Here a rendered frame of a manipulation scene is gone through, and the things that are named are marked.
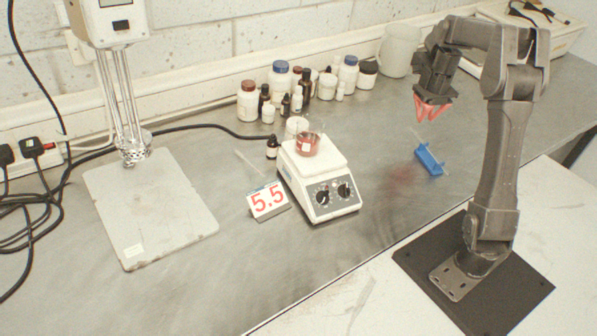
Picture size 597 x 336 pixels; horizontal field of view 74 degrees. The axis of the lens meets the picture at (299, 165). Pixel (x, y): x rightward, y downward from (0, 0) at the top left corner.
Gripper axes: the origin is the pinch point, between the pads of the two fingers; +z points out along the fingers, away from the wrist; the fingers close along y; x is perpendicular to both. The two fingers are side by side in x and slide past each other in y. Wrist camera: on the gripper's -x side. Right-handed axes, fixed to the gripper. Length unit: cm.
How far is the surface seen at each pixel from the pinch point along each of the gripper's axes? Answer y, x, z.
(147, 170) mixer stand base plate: 72, -2, 8
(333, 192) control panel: 32.5, 17.0, 4.2
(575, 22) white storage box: -95, -43, -5
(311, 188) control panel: 37.5, 15.9, 3.0
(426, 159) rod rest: 0.9, 7.4, 8.2
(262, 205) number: 48, 15, 7
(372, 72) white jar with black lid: 1.9, -28.4, 2.0
